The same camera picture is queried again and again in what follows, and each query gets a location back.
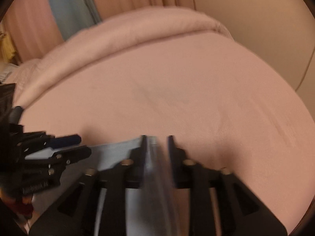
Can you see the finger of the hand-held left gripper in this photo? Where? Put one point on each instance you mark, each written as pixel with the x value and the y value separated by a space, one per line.
pixel 73 153
pixel 66 141

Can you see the pink pillow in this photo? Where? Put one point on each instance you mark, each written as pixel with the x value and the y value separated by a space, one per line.
pixel 123 34

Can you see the blue curtain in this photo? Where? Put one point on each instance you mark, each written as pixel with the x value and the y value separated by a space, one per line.
pixel 69 7

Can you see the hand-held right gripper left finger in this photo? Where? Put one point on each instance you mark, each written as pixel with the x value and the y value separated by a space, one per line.
pixel 137 157

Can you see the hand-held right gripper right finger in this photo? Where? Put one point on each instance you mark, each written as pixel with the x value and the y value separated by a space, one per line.
pixel 172 157

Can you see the grey cloth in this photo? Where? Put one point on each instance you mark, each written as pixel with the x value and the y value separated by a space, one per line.
pixel 7 72

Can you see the yellowish object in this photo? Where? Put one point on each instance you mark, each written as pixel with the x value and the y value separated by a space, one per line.
pixel 6 45

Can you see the light blue denim pants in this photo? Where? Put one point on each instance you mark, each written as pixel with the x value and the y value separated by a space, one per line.
pixel 110 152

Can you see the pink bed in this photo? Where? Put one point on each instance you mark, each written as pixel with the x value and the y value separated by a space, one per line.
pixel 184 91

